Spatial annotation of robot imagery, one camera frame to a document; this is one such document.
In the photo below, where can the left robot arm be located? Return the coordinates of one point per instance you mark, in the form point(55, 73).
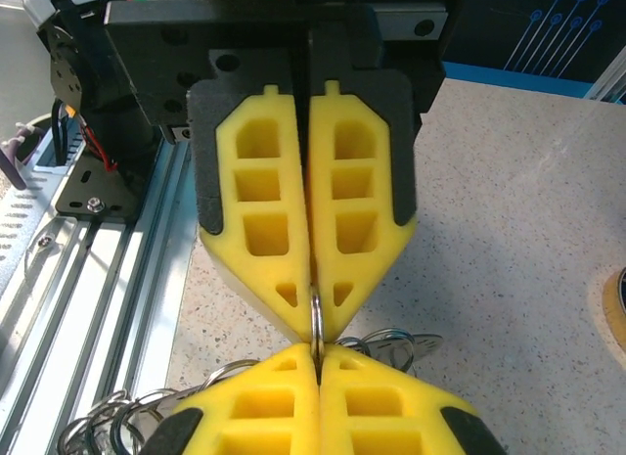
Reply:
point(112, 112)

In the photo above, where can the aluminium front rail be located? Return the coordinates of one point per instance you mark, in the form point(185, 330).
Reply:
point(112, 288)

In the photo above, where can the silver keyring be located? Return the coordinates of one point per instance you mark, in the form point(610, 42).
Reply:
point(317, 318)

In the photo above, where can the gold wine glass rack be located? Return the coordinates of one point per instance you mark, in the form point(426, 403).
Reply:
point(615, 308)

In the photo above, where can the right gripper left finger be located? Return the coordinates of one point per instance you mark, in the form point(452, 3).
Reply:
point(308, 411)

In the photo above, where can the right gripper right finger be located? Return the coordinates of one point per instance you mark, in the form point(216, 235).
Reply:
point(332, 411)

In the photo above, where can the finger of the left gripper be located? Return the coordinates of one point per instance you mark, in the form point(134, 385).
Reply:
point(320, 205)
point(293, 205)

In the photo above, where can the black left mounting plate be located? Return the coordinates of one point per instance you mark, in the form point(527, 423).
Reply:
point(93, 191)

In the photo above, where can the aluminium frame post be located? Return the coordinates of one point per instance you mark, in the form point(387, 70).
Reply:
point(611, 80)

